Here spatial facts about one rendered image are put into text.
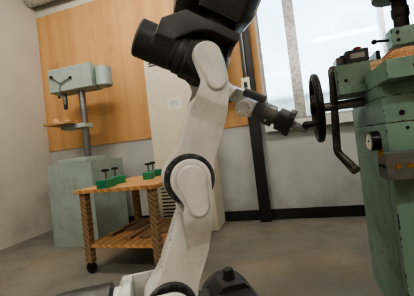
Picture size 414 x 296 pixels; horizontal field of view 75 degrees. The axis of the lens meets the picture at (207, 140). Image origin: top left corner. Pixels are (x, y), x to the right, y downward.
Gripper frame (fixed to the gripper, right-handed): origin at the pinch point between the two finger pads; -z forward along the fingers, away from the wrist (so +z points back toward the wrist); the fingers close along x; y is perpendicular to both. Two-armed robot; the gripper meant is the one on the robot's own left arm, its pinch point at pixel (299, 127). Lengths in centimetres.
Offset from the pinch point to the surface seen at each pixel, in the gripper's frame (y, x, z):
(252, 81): 115, -58, 49
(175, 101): 71, -76, 100
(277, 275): -23, -75, -22
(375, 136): -13.3, 17.1, -20.7
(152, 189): -21, -62, 58
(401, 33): 33, 34, -19
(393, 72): -1.5, 32.4, -17.3
